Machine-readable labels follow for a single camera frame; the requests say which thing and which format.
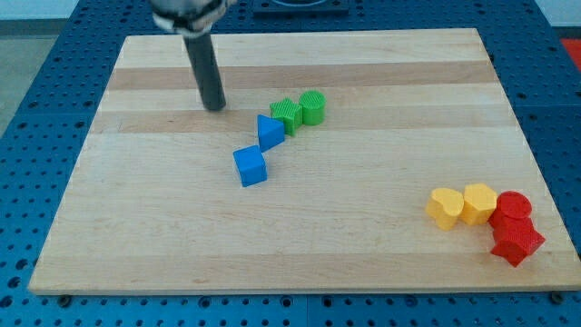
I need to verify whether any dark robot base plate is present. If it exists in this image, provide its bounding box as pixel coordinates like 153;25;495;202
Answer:
251;0;351;17

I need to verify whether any yellow heart block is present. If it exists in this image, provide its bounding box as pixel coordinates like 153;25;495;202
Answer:
425;188;464;231

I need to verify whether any wooden board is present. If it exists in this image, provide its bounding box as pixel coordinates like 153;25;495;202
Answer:
29;28;580;296

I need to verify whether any red cylinder block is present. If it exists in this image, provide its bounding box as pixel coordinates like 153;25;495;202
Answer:
488;191;532;229

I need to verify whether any blue cube block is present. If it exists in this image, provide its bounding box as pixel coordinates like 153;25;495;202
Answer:
232;145;268;187

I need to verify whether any red star block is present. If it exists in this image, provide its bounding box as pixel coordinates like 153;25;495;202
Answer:
490;220;546;267

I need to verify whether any blue triangle block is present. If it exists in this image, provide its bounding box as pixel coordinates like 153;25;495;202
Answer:
257;114;285;153

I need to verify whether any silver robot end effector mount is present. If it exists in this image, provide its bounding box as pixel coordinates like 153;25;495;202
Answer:
149;0;237;37

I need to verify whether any green cylinder block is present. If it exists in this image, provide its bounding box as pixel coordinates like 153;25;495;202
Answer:
299;90;326;125

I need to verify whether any green star block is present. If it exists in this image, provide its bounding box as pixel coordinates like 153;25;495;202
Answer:
270;98;302;136

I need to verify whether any yellow hexagon block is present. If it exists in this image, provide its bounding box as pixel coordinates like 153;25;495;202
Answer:
459;183;497;225

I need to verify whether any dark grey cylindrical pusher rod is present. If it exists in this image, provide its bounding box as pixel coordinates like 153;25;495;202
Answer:
183;34;226;112

